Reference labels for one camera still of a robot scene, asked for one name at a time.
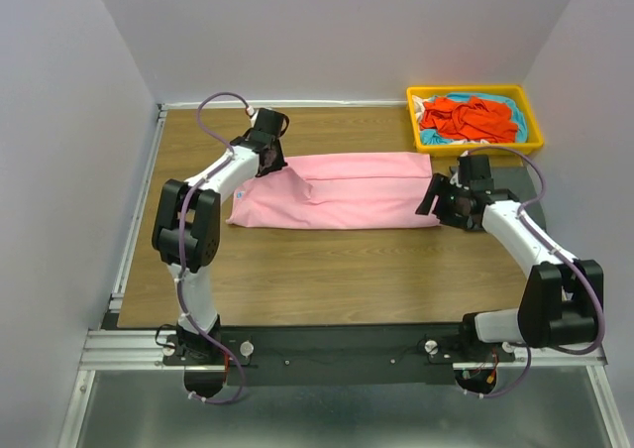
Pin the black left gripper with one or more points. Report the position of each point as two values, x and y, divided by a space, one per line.
278 164

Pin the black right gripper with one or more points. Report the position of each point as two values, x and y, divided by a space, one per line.
444 215

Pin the pink t-shirt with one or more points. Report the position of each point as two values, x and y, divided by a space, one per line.
353 191

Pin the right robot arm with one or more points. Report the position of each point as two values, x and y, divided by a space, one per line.
562 304

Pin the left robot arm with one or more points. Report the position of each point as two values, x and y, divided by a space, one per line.
186 232

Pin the blue t-shirt in bin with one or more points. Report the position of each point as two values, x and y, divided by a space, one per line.
469 118

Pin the orange t-shirt in bin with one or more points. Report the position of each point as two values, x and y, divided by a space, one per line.
474 119

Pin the white cloth in bin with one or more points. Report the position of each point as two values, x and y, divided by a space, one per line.
419 108

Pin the folded dark grey t-shirt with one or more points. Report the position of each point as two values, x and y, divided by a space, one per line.
520 183

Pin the yellow plastic bin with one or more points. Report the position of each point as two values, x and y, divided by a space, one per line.
430 143

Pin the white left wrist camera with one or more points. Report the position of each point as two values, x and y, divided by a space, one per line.
252 114

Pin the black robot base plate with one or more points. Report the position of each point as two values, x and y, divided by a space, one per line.
248 357

